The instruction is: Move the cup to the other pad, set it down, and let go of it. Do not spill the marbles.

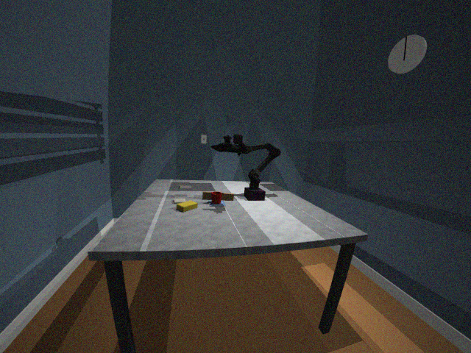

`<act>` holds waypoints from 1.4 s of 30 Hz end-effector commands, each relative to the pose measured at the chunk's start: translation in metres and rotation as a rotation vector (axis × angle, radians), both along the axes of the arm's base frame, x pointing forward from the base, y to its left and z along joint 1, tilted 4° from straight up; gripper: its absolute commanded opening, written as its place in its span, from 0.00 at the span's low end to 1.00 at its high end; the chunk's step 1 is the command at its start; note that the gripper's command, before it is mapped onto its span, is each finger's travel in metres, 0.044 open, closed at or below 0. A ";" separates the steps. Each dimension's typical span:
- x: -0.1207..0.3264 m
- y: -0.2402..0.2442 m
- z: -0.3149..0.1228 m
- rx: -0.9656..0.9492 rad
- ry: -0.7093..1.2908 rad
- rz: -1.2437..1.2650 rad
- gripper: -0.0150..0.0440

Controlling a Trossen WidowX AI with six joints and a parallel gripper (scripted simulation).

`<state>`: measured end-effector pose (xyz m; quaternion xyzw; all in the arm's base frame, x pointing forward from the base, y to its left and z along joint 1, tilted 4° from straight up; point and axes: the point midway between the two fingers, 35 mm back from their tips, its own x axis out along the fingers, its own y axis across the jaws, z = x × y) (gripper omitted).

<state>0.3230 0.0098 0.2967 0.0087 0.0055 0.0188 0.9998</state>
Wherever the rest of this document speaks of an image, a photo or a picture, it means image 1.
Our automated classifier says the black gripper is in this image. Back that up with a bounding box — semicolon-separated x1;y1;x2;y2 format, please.
210;142;234;152

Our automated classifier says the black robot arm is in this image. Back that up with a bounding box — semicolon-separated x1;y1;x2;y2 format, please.
223;134;280;190

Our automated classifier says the yellow flat block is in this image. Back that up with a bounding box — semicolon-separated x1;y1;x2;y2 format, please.
177;201;198;212

